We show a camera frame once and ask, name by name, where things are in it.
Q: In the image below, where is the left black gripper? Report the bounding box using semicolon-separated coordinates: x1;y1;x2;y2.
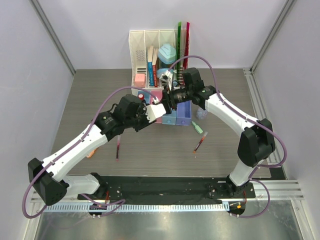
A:
124;103;157;132

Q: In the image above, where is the pink plastic drawer bin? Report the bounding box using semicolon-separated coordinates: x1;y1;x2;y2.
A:
149;91;162;124

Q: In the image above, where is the light blue drawer bin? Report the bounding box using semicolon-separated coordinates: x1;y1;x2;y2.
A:
162;110;177;125

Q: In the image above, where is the purple plastic drawer bin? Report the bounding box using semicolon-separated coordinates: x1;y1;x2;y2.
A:
175;101;192;126

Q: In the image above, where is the red pen refill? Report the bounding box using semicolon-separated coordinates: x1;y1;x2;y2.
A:
193;131;208;154
116;135;121;162

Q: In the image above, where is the white desktop file organizer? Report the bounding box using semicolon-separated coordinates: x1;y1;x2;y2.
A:
128;29;191;97

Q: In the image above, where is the blue plastic drawer bin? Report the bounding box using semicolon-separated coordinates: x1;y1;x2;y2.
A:
137;90;150;105

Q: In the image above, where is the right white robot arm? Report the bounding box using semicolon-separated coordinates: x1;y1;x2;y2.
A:
160;67;276;198

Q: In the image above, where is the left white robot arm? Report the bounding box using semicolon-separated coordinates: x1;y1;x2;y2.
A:
28;94;155;206

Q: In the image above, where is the green transparent ruler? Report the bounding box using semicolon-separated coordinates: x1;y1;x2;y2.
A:
176;21;182;75

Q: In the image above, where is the pink cube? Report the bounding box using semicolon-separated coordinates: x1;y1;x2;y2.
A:
134;73;146;88

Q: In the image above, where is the blue spine book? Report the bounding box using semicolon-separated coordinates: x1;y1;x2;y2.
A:
147;45;155;87

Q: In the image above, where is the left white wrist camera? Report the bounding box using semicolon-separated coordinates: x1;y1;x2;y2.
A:
146;103;167;123

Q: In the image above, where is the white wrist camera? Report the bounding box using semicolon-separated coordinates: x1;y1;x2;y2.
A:
159;70;174;90
146;103;167;123

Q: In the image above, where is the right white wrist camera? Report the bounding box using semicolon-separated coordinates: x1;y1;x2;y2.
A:
159;70;174;90

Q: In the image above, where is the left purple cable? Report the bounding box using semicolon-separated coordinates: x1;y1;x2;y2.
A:
22;86;159;219

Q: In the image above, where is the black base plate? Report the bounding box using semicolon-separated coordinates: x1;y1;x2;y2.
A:
88;176;256;205

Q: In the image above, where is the perforated metal cable tray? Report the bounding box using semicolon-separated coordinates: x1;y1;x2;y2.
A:
45;202;230;213

